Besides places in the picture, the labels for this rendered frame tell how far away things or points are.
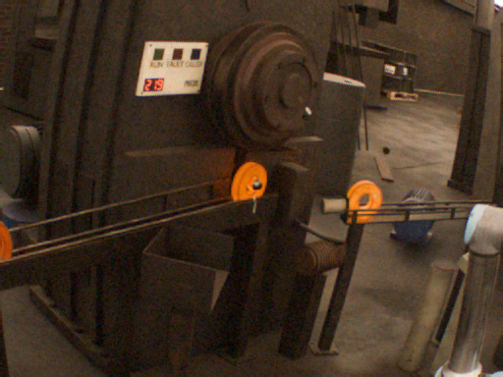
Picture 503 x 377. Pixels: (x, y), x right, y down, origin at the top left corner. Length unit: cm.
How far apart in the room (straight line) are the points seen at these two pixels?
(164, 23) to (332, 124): 308
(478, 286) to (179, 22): 128
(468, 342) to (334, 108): 337
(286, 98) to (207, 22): 38
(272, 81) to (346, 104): 290
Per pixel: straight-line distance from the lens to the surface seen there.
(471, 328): 188
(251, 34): 217
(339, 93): 499
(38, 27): 665
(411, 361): 283
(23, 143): 312
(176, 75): 215
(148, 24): 206
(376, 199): 265
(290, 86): 221
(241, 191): 234
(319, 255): 254
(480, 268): 178
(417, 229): 432
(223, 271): 202
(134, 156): 209
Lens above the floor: 142
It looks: 17 degrees down
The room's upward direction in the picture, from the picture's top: 10 degrees clockwise
